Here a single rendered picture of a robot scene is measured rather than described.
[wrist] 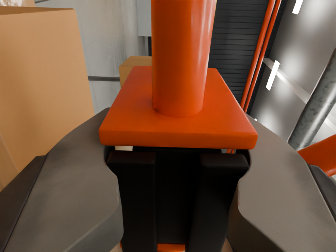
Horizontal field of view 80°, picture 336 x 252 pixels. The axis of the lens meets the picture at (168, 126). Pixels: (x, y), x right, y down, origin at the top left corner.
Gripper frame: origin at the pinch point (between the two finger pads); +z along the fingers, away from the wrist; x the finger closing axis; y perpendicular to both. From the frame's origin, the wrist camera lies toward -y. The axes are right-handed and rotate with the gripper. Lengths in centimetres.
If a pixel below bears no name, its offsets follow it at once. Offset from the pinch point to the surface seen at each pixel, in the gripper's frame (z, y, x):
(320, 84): 467, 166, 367
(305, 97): 653, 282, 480
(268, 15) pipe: 750, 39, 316
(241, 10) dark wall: 1050, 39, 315
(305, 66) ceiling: 759, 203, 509
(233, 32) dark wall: 1057, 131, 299
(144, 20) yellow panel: 728, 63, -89
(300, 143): 459, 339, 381
